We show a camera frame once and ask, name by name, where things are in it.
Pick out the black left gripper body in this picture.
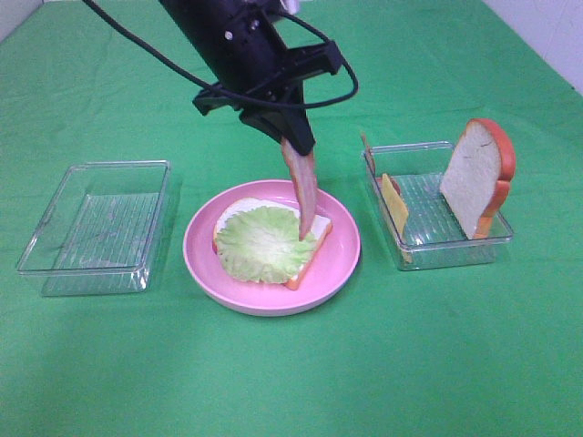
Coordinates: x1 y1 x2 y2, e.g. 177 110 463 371
191 8 342 115

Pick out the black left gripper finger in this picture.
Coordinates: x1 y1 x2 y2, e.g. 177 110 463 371
239 84 315 154

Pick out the toy bacon strip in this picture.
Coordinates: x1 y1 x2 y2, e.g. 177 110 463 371
360 132 401 195
281 137 318 240

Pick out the toy bread slice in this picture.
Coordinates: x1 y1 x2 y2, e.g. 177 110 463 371
439 118 517 239
212 198 332 290

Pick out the green lettuce leaf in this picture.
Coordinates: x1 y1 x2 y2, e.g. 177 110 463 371
215 206 317 283

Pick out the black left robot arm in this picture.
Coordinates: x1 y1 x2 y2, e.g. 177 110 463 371
162 1 343 156

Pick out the yellow toy cheese slice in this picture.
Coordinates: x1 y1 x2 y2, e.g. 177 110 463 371
381 173 413 265

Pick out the pink round plate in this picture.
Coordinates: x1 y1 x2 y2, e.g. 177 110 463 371
183 179 361 317

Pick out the right clear plastic tray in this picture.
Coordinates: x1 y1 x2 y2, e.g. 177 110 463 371
362 141 513 270

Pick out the clear plastic tray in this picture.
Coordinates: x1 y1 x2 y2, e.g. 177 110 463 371
16 160 171 297
362 141 513 270

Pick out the left clear plastic tray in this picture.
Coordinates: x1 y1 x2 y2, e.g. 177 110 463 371
16 160 171 297

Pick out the green tablecloth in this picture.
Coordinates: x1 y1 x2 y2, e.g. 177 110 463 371
1 1 582 436

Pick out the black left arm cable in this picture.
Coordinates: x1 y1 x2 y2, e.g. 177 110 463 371
81 0 360 110

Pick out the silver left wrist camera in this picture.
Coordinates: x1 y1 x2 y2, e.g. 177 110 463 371
280 0 301 15

